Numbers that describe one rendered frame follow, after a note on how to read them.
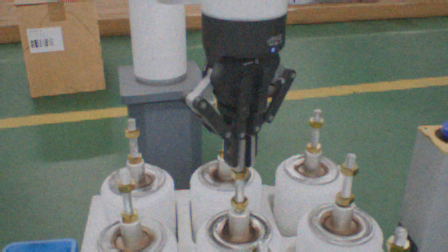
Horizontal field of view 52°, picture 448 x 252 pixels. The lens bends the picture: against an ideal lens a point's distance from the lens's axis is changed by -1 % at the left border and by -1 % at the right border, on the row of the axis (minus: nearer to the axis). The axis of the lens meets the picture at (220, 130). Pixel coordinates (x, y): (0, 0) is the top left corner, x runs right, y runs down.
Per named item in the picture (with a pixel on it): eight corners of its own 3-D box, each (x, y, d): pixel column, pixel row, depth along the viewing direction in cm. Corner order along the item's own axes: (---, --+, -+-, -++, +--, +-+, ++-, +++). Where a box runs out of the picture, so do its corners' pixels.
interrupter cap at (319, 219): (377, 253, 49) (378, 248, 49) (306, 244, 50) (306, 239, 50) (371, 210, 55) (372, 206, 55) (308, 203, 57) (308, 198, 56)
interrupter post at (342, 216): (351, 234, 52) (355, 211, 50) (329, 232, 52) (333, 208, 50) (350, 221, 54) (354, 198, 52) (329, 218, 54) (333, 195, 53)
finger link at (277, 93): (293, 67, 45) (262, 118, 45) (301, 76, 47) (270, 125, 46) (274, 60, 47) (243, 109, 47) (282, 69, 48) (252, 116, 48)
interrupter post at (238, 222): (238, 243, 50) (238, 219, 49) (223, 233, 52) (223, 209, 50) (254, 234, 52) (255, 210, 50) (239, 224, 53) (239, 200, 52)
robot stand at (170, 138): (131, 197, 100) (117, 66, 86) (197, 189, 103) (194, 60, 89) (136, 241, 87) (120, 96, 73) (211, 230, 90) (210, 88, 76)
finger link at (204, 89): (206, 57, 41) (220, 71, 43) (177, 100, 41) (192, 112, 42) (224, 64, 39) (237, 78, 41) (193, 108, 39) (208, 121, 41)
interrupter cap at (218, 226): (237, 268, 47) (237, 262, 47) (191, 231, 52) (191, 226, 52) (286, 235, 51) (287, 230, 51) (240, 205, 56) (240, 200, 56)
